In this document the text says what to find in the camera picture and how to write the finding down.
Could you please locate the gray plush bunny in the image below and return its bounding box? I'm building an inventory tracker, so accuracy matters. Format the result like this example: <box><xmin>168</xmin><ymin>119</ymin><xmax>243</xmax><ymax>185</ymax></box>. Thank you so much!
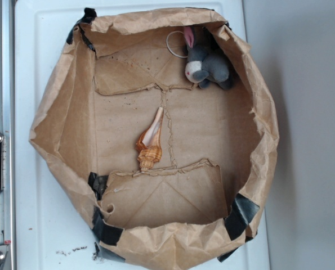
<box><xmin>184</xmin><ymin>26</ymin><xmax>233</xmax><ymax>90</ymax></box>

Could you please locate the orange spiral seashell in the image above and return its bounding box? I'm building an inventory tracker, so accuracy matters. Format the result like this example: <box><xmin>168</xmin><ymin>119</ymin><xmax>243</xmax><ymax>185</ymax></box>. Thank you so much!
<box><xmin>136</xmin><ymin>107</ymin><xmax>164</xmax><ymax>172</ymax></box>

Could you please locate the brown paper bag tray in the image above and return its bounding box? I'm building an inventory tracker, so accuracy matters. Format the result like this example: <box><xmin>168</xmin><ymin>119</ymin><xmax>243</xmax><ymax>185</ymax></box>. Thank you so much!
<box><xmin>30</xmin><ymin>8</ymin><xmax>279</xmax><ymax>269</ymax></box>

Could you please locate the white rubber band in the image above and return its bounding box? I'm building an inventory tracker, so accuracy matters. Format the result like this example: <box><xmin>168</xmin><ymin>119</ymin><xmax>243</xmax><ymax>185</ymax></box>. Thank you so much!
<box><xmin>166</xmin><ymin>30</ymin><xmax>189</xmax><ymax>59</ymax></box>

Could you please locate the aluminium frame rail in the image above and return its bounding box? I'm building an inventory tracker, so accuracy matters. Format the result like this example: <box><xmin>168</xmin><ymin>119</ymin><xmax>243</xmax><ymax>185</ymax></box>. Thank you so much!
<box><xmin>0</xmin><ymin>1</ymin><xmax>16</xmax><ymax>269</ymax></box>

